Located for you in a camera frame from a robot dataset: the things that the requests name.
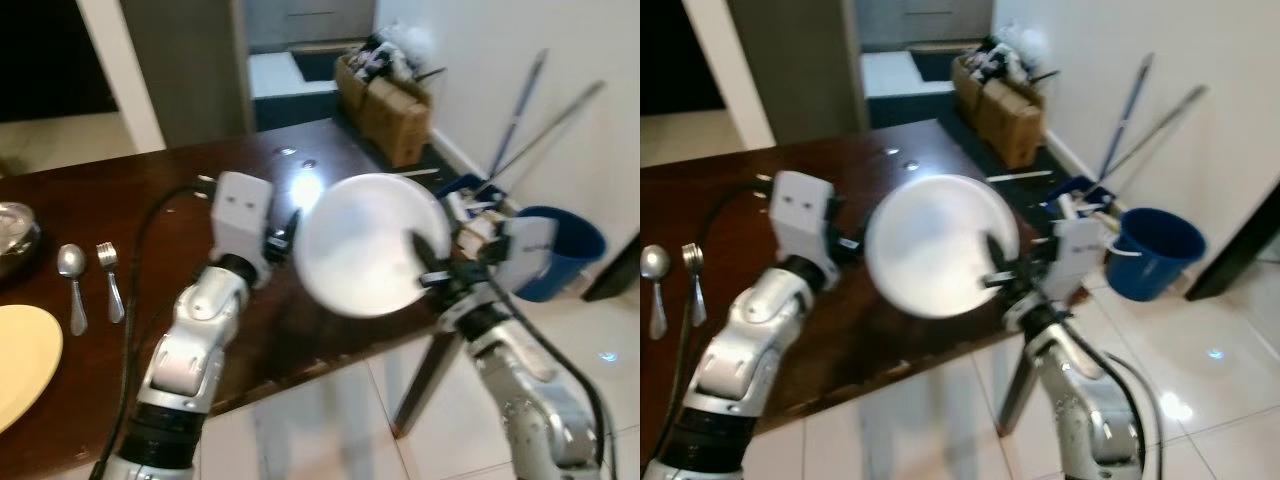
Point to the white round plate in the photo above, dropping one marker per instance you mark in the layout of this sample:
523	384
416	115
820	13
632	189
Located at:
935	245
365	240

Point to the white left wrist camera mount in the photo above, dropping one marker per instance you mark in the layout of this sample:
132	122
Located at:
240	220
800	225

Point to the white plastic bag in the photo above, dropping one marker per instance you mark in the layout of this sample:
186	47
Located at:
1025	40
410	38

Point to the shiny metal bowl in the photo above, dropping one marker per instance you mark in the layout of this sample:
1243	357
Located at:
15	235

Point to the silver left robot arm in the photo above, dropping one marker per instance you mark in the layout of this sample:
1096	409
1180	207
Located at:
745	360
190	350

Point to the dark table leg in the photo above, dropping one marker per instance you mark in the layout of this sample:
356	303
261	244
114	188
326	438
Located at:
1015	395
425	385

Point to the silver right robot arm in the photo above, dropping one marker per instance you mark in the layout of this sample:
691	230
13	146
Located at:
1085	400
530	410

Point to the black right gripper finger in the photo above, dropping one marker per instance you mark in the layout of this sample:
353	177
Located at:
428	255
1000	258

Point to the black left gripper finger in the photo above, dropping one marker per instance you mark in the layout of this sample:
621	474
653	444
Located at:
293	224

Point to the metal spoon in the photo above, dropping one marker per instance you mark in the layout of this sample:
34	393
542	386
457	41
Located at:
72	265
653	265

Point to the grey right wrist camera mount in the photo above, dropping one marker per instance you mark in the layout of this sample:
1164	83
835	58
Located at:
1080	250
528	255

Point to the dark wooden door panel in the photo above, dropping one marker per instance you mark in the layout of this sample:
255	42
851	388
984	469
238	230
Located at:
612	270
1235	240

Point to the brown cardboard box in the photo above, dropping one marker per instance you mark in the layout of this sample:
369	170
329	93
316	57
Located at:
1005	120
395	115

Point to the grey cabinet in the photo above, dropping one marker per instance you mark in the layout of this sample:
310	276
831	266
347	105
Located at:
925	22
310	22

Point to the metal fork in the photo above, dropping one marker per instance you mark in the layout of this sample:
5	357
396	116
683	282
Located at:
694	290
108	262

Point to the pale yellow plate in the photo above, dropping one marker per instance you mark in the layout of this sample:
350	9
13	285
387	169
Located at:
22	360

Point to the blue plastic bucket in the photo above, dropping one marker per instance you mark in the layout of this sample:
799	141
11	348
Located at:
570	255
1160	260

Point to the blue dustpan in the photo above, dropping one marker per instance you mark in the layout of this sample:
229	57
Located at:
1095	195
470	187

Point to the thin white stick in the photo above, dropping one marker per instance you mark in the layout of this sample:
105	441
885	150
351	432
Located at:
417	173
1018	176

